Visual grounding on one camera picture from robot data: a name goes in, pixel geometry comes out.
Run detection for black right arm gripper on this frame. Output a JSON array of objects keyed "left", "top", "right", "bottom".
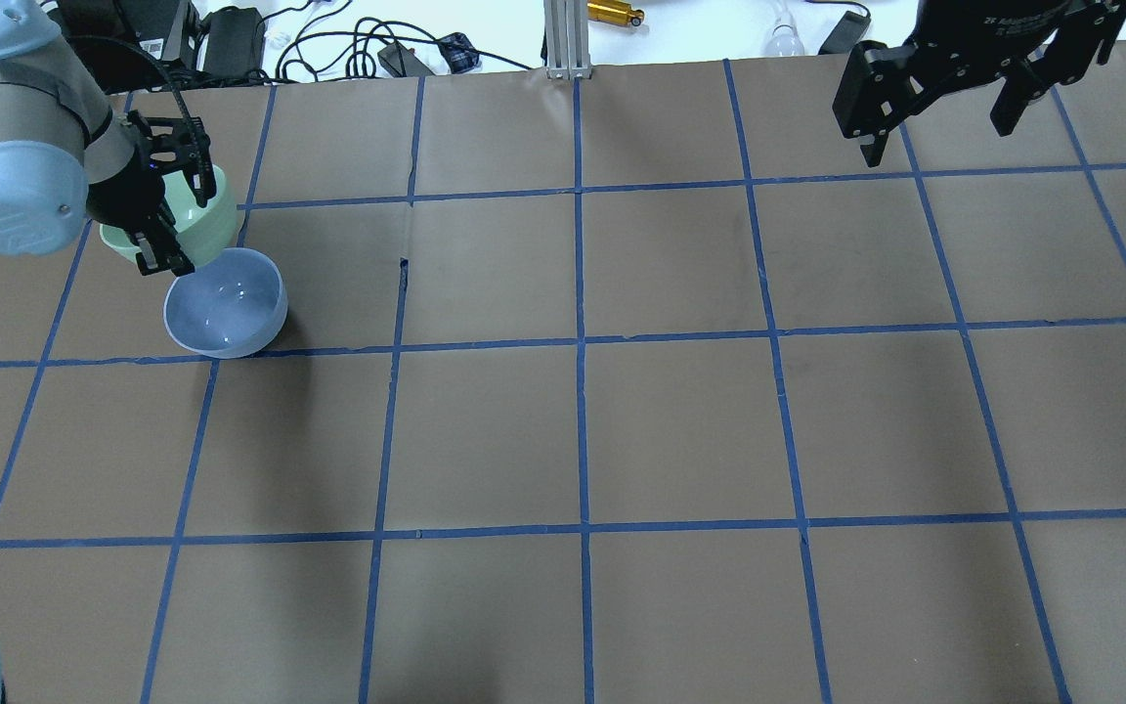
[{"left": 832, "top": 1, "right": 1126, "bottom": 168}]

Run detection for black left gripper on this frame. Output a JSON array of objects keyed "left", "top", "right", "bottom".
[{"left": 84, "top": 112, "right": 214, "bottom": 277}]

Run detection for green bowl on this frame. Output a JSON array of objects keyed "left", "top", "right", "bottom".
[{"left": 99, "top": 164, "right": 239, "bottom": 262}]

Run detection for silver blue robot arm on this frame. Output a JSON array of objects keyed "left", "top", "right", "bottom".
[{"left": 0, "top": 1, "right": 1126, "bottom": 277}]

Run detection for blue bowl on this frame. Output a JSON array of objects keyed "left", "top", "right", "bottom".
[{"left": 162, "top": 246, "right": 287, "bottom": 360}]

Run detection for white light bulb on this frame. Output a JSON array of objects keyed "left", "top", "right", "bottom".
[{"left": 765, "top": 1, "right": 807, "bottom": 57}]

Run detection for black power adapter brick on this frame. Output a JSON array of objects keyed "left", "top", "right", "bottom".
[{"left": 202, "top": 6, "right": 263, "bottom": 77}]

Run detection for yellow cylindrical tool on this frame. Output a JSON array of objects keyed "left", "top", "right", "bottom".
[{"left": 586, "top": 0, "right": 645, "bottom": 27}]

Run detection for brown paper table mat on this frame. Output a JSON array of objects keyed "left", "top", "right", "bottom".
[{"left": 0, "top": 43, "right": 1126, "bottom": 703}]

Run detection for aluminium frame post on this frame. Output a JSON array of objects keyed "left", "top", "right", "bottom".
[{"left": 543, "top": 0, "right": 591, "bottom": 80}]

